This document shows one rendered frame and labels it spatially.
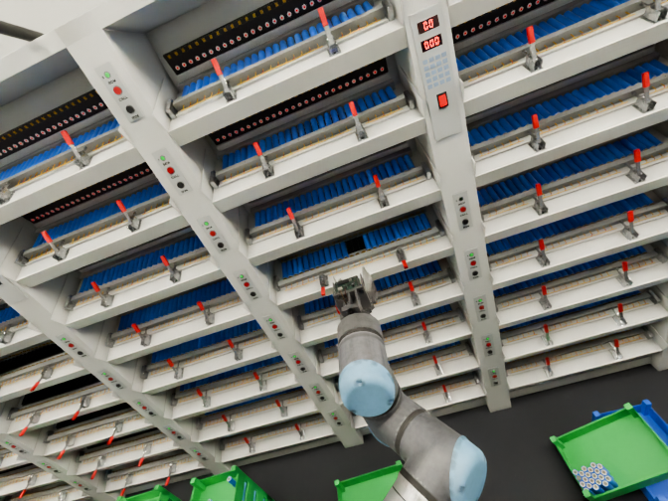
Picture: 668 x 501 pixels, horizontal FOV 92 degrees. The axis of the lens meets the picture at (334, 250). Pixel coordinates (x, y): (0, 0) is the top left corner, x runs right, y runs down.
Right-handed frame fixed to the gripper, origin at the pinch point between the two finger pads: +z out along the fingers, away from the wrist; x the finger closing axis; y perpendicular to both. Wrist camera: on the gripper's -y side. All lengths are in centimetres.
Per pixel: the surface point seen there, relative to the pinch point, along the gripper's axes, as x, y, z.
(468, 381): -25, -89, 25
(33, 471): 197, -66, 23
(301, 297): 21.2, -11.4, 16.3
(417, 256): -18.8, -10.9, 16.8
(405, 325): -7, -45, 25
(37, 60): 47, 72, 14
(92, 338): 100, -1, 19
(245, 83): 8, 52, 19
